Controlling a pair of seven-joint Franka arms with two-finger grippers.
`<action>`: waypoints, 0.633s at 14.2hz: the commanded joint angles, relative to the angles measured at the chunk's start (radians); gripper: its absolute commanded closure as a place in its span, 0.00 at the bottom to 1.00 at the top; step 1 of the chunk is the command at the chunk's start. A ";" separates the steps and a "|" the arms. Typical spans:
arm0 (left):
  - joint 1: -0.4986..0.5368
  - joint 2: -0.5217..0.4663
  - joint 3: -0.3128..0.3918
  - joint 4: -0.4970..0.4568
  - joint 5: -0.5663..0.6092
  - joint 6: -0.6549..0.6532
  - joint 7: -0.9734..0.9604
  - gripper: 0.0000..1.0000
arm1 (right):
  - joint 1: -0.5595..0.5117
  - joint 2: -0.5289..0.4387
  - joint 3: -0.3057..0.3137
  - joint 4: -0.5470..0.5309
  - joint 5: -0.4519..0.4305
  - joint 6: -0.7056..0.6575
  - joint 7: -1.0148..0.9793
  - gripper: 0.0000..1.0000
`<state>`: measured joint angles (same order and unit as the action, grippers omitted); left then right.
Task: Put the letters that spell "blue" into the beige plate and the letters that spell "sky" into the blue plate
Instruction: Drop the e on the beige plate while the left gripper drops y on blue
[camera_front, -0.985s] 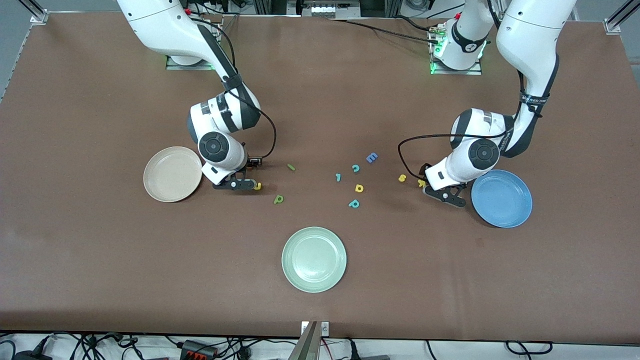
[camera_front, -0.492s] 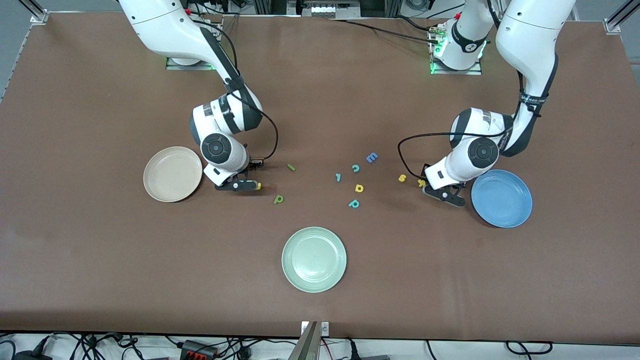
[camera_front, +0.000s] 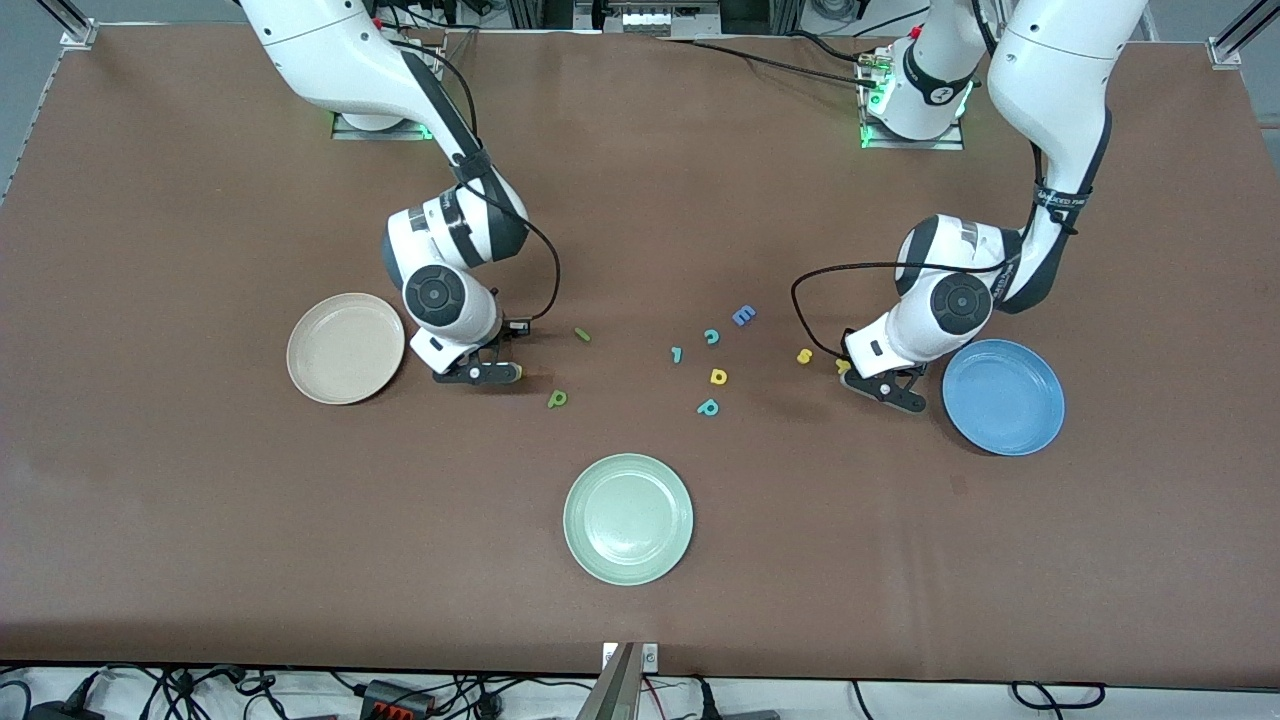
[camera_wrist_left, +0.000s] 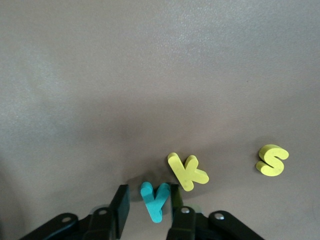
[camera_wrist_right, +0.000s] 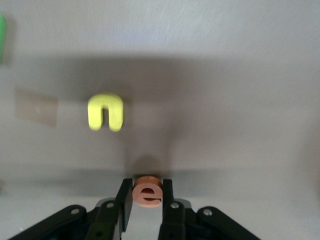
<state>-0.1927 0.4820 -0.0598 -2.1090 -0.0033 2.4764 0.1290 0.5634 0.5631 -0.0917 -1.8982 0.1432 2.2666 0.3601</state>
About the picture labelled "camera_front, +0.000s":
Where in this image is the beige round plate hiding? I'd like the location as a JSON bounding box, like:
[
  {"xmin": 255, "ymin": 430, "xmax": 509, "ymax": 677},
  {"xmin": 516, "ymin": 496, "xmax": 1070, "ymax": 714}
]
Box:
[{"xmin": 286, "ymin": 292, "xmax": 407, "ymax": 406}]

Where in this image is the blue round plate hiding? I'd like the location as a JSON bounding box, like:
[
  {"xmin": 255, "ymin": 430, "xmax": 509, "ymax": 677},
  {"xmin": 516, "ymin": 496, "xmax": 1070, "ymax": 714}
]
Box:
[{"xmin": 941, "ymin": 339, "xmax": 1067, "ymax": 457}]

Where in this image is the pale green round plate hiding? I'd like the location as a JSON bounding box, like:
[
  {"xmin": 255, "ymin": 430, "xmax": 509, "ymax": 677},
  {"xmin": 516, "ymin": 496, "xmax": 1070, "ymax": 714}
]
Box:
[{"xmin": 563, "ymin": 453, "xmax": 695, "ymax": 587}]

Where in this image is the red black power strip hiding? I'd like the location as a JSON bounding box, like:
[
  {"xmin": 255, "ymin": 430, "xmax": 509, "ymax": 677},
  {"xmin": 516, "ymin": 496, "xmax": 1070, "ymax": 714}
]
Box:
[{"xmin": 358, "ymin": 678, "xmax": 438, "ymax": 720}]

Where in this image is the aluminium profile bar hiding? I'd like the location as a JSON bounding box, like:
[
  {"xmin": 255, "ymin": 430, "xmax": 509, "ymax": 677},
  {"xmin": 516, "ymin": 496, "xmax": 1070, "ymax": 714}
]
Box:
[{"xmin": 575, "ymin": 641, "xmax": 641, "ymax": 720}]

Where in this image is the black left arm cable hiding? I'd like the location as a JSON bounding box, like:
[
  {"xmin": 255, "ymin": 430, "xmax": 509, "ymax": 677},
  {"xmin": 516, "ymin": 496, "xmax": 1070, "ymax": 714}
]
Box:
[{"xmin": 790, "ymin": 0, "xmax": 1081, "ymax": 363}]

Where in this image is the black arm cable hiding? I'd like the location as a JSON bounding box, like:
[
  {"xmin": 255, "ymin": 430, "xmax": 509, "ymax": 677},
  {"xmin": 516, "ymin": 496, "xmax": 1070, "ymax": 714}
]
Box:
[
  {"xmin": 790, "ymin": 0, "xmax": 1081, "ymax": 363},
  {"xmin": 380, "ymin": 20, "xmax": 563, "ymax": 326}
]

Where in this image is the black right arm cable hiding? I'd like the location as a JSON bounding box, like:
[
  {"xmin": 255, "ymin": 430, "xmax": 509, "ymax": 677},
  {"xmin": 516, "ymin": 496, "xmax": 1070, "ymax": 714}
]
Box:
[{"xmin": 380, "ymin": 20, "xmax": 563, "ymax": 326}]

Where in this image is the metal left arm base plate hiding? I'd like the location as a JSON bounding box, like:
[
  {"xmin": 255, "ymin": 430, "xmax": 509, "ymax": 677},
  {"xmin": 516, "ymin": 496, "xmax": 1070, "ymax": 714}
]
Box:
[{"xmin": 857, "ymin": 45, "xmax": 969, "ymax": 152}]

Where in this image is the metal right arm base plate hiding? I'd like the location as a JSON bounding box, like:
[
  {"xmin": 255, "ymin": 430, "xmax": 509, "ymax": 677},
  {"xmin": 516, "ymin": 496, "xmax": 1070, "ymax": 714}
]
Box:
[{"xmin": 332, "ymin": 108, "xmax": 435, "ymax": 142}]

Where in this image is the long black cable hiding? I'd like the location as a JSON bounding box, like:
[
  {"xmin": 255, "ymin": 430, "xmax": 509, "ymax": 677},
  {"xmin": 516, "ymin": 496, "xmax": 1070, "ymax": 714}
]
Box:
[{"xmin": 660, "ymin": 35, "xmax": 886, "ymax": 91}]

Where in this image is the looped black cable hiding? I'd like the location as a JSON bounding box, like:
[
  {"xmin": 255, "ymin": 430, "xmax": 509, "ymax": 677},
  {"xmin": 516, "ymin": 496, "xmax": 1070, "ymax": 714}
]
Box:
[{"xmin": 1008, "ymin": 680, "xmax": 1108, "ymax": 712}]

